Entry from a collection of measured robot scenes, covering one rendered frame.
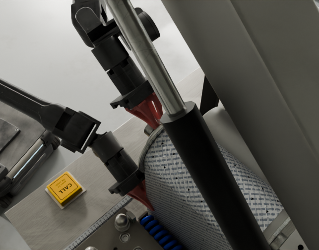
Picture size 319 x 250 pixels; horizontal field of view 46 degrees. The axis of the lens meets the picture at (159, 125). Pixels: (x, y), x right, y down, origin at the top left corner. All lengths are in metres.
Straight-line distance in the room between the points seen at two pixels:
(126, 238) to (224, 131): 0.33
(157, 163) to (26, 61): 2.14
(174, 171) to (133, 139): 0.51
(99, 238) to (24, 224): 0.27
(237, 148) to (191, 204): 0.17
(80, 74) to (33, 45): 0.45
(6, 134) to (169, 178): 1.48
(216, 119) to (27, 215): 0.58
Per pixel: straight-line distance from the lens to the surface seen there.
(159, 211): 0.84
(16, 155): 2.01
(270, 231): 0.63
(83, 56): 2.66
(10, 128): 2.08
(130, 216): 0.88
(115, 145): 0.83
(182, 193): 0.66
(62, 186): 1.08
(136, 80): 0.72
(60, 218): 1.07
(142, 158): 0.69
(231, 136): 0.77
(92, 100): 2.40
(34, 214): 1.10
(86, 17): 0.75
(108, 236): 0.89
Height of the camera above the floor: 1.88
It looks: 56 degrees down
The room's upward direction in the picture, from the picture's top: straight up
